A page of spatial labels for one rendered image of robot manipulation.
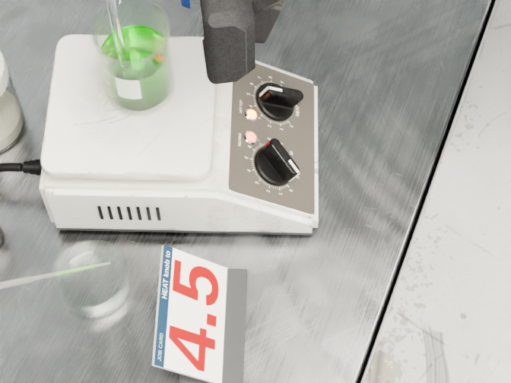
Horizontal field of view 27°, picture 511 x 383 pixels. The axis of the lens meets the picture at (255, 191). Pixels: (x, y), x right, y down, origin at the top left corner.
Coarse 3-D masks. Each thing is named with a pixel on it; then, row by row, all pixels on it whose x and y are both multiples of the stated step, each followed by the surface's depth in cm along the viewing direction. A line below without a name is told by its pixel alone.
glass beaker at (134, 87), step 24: (120, 0) 72; (144, 0) 72; (96, 24) 71; (120, 24) 74; (144, 24) 74; (168, 24) 71; (96, 48) 70; (168, 48) 72; (120, 72) 71; (144, 72) 71; (168, 72) 73; (120, 96) 74; (144, 96) 73; (168, 96) 75
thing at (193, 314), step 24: (192, 264) 77; (192, 288) 76; (216, 288) 78; (168, 312) 74; (192, 312) 75; (216, 312) 77; (168, 336) 73; (192, 336) 75; (216, 336) 76; (168, 360) 72; (192, 360) 74; (216, 360) 75
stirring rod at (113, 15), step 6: (108, 0) 66; (114, 0) 66; (108, 6) 66; (114, 6) 66; (108, 12) 67; (114, 12) 67; (114, 18) 67; (114, 24) 68; (114, 30) 68; (120, 30) 69; (114, 36) 69; (120, 36) 69; (114, 42) 70; (120, 42) 70; (120, 48) 70
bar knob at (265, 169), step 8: (272, 144) 77; (280, 144) 77; (264, 152) 78; (272, 152) 77; (280, 152) 77; (256, 160) 77; (264, 160) 78; (272, 160) 77; (280, 160) 77; (288, 160) 77; (256, 168) 77; (264, 168) 77; (272, 168) 78; (280, 168) 77; (288, 168) 77; (296, 168) 77; (264, 176) 77; (272, 176) 77; (280, 176) 78; (288, 176) 77; (296, 176) 77; (272, 184) 77; (280, 184) 78
